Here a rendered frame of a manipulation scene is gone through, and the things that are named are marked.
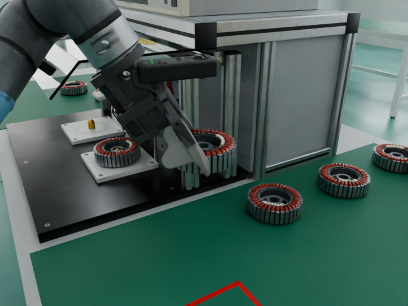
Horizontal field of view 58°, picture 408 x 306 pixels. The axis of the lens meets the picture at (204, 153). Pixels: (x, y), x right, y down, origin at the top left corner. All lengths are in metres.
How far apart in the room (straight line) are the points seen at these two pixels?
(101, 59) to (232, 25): 0.30
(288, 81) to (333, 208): 0.30
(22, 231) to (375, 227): 0.68
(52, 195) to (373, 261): 0.64
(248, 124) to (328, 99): 0.24
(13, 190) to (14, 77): 0.47
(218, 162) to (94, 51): 0.23
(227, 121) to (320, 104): 0.28
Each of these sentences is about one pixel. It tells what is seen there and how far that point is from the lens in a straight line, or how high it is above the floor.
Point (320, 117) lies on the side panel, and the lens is 0.98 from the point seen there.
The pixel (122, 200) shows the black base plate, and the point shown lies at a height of 0.77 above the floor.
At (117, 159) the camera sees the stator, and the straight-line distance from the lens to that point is 0.87.
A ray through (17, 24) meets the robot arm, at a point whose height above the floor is 1.13.
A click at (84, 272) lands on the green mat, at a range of 0.66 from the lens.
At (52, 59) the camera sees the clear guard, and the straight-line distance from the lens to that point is 0.78.
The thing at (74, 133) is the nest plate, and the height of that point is 0.78.
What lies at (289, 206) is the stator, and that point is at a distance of 0.74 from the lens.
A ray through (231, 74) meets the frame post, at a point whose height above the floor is 1.01.
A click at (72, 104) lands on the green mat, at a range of 1.51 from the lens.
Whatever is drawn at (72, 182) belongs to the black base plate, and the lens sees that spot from 0.88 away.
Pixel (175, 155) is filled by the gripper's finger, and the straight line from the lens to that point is 0.53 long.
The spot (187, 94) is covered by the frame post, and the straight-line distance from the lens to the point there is 0.72.
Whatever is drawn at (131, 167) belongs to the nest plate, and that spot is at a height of 0.78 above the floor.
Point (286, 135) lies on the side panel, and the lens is 0.91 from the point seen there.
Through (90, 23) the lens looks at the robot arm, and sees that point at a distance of 0.50.
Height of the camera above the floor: 1.19
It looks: 26 degrees down
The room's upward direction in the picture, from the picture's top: straight up
